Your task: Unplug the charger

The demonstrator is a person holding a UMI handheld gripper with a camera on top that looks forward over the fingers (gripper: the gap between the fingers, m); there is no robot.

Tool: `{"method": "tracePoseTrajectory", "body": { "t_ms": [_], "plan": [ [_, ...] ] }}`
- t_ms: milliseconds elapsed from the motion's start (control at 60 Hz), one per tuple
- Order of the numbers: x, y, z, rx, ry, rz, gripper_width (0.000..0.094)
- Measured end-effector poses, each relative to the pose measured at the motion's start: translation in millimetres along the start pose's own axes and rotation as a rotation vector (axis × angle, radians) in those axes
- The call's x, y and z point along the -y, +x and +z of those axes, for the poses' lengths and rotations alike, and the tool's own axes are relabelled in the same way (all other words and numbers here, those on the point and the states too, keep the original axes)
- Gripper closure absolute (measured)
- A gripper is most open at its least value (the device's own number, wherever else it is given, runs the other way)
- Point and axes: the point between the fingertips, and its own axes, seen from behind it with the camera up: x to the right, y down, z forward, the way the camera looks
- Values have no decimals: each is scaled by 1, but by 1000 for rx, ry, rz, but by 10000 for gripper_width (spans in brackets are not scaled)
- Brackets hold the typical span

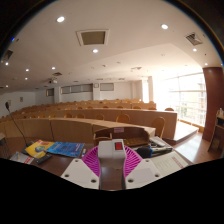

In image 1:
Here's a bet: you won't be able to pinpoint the blue booklet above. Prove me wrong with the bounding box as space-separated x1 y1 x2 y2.
45 141 86 159

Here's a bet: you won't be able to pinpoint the yellow booklet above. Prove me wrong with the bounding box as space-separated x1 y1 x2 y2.
24 139 56 159

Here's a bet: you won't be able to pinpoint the wooden shelf unit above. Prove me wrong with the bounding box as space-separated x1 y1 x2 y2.
207 108 224 158

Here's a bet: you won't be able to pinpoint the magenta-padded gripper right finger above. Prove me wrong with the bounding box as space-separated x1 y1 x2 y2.
121 145 164 190

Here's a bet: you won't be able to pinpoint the wooden auditorium seating rows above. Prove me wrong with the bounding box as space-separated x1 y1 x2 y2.
0 98 179 148

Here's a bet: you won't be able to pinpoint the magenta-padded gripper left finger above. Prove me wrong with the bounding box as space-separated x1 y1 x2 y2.
60 145 102 190

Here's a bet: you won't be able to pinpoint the large bright window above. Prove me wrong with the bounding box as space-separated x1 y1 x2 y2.
151 73 208 128

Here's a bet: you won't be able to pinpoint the long dark wall window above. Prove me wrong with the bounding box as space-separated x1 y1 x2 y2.
59 83 94 95

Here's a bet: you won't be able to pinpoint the large square ceiling vent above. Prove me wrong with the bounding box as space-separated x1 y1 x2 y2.
75 28 110 47

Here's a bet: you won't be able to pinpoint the black gooseneck microphone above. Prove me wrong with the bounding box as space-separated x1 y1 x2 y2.
4 101 33 154

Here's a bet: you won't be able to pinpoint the black remote control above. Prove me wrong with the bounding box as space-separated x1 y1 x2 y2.
34 153 53 166

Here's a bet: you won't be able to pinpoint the round ceiling lights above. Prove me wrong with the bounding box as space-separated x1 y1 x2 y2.
3 14 214 83

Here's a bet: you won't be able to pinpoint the white charger with red button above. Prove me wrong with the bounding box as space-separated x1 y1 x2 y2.
97 138 127 170

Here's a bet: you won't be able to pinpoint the small dark wall window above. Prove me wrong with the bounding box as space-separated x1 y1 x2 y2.
99 82 115 92

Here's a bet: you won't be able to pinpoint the small slatted ceiling vent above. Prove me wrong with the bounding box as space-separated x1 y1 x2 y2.
184 31 204 47

